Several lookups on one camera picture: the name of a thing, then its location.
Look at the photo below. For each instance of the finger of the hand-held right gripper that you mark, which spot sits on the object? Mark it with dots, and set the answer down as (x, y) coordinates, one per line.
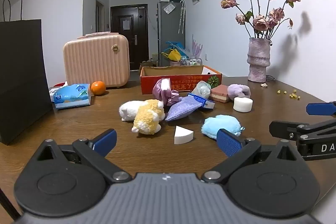
(320, 109)
(282, 128)

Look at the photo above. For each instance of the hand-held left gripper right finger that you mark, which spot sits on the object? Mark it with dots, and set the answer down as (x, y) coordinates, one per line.
(227, 142)

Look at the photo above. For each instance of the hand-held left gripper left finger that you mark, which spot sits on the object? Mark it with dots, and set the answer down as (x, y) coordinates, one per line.
(107, 140)

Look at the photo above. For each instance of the light blue plush toy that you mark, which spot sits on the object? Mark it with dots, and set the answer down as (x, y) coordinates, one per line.
(220, 125)

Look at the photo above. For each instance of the white and yellow plush toy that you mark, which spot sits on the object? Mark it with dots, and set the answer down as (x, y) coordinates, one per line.
(147, 116)

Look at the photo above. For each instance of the blue tissue packet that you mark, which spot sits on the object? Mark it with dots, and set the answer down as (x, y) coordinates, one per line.
(203, 102)

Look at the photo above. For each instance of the lilac fluffy cloth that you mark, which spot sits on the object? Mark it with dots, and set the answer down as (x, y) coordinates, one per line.
(237, 90)

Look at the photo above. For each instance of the purple fabric pouch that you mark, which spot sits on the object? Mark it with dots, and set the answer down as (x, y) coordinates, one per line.
(182, 108)

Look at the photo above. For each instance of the pink satin scrunchie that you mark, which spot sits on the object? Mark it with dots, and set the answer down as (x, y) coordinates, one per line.
(164, 91)

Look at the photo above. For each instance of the orange cardboard box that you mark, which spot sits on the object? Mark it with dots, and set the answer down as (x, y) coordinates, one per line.
(181, 83)

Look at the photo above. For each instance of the blue soft tissue pack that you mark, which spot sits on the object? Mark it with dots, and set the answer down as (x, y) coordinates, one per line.
(72, 95)

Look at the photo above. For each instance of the pale green soft item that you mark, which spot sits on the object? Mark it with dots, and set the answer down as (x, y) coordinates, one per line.
(202, 88)

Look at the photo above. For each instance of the yellow crumbs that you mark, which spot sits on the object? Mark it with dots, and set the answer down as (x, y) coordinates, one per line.
(292, 95)

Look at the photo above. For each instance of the white round sponge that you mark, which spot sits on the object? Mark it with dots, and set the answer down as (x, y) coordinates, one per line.
(242, 104)

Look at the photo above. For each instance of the white wedge sponge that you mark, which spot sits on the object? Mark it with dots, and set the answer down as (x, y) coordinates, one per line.
(181, 136)

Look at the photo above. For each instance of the pink sponge block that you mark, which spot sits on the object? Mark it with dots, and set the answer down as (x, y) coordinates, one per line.
(220, 94)

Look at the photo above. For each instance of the orange fruit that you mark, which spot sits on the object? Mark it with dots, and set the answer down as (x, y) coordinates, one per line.
(98, 87)

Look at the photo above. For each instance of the pink textured vase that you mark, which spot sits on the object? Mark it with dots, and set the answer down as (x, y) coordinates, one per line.
(258, 61)

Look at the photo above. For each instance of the pink ribbed suitcase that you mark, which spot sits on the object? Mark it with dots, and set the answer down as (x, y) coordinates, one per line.
(97, 61)

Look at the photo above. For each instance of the brown floor carton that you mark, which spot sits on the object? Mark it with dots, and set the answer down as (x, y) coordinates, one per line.
(146, 63)

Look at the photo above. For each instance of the cart with bottles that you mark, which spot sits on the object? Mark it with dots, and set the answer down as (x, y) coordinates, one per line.
(191, 61)

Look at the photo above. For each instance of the pink bucket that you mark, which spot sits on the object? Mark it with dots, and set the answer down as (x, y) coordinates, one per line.
(175, 63)

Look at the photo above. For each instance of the dark brown door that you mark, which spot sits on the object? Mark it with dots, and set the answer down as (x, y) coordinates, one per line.
(128, 37)

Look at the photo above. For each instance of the pink item on suitcase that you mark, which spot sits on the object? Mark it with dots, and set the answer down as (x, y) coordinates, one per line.
(97, 35)

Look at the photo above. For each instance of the dried pink roses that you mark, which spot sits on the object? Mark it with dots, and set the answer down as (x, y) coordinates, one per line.
(260, 22)

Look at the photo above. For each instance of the black paper bag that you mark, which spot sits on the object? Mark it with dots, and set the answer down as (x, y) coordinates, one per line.
(21, 77)

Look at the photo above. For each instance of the blue plastic rack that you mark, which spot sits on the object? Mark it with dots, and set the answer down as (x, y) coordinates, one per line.
(178, 45)

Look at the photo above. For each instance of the grey refrigerator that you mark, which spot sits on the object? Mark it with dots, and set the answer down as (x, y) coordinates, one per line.
(170, 29)

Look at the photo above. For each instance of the hanging folded umbrellas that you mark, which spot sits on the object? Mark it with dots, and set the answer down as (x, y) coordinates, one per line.
(181, 16)

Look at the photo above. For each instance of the purple wall decoration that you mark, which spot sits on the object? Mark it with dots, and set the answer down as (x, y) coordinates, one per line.
(197, 48)

